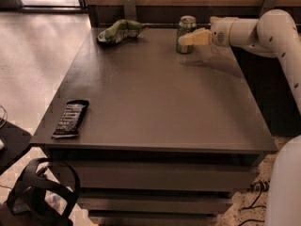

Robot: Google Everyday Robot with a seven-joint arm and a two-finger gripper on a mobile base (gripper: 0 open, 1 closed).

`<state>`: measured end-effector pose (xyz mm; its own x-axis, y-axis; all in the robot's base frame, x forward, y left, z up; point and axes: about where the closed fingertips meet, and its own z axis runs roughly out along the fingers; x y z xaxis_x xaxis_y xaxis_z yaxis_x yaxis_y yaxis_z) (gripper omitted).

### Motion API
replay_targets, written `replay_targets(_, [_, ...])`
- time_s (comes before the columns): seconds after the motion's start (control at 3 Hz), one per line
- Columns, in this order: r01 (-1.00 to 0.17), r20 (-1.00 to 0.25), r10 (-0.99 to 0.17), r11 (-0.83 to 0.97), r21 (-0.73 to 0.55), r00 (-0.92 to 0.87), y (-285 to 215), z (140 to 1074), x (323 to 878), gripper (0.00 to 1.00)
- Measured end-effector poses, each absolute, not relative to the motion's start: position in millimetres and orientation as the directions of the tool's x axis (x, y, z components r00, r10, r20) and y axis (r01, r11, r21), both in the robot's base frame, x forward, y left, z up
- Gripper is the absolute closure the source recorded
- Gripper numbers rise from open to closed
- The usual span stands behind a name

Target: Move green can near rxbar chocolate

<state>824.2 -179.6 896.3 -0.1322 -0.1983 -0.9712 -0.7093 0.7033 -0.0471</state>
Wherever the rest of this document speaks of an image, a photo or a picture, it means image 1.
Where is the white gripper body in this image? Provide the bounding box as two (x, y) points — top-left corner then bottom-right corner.
(210, 16), (237, 47)

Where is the black rxbar chocolate bar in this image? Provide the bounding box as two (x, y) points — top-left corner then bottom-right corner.
(52, 100), (89, 139)

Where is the grey drawer cabinet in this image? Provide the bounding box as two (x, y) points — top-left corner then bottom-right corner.
(32, 29), (276, 226)

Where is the green chip bag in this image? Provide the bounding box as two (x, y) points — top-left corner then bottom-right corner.
(96, 19), (145, 45)

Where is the metal shelf bracket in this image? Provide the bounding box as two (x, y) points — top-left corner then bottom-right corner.
(123, 0), (136, 21)
(259, 0), (277, 17)

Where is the striped power strip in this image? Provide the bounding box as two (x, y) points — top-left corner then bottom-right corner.
(249, 181), (270, 192)

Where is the green soda can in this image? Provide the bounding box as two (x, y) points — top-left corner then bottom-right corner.
(176, 15), (197, 54)

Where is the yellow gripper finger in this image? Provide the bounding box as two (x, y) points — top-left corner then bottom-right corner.
(178, 28), (213, 46)

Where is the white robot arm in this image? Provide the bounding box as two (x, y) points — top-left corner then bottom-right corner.
(179, 9), (301, 226)

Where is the left metal shelf bracket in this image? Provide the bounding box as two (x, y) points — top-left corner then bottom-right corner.
(123, 0), (136, 21)

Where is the black vr headset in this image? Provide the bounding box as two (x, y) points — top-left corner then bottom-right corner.
(7, 158), (80, 226)

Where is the black power cable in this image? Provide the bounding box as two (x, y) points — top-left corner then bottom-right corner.
(237, 188), (267, 226)

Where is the right metal shelf bracket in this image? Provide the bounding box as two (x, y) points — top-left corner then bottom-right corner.
(259, 0), (277, 17)

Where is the black side table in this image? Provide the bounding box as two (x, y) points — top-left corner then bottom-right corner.
(0, 121), (32, 175)

